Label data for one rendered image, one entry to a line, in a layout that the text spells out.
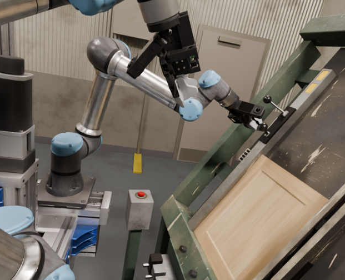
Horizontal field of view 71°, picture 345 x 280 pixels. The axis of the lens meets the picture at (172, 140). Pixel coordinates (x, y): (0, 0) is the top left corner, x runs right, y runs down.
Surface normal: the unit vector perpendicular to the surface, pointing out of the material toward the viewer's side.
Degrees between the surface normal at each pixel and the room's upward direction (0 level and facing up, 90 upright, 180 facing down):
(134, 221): 90
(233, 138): 90
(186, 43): 111
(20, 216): 8
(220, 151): 90
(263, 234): 60
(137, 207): 90
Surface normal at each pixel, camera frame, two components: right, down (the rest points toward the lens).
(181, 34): -0.02, 0.65
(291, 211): -0.73, -0.53
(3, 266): 0.91, 0.15
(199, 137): 0.12, 0.35
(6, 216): 0.07, -0.97
